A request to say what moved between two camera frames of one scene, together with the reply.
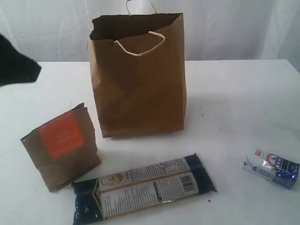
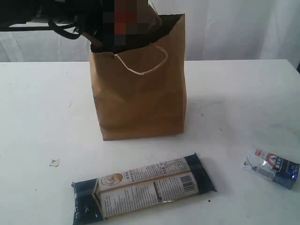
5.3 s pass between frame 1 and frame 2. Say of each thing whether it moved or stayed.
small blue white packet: stayed
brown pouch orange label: moved
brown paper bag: stayed
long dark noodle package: stayed
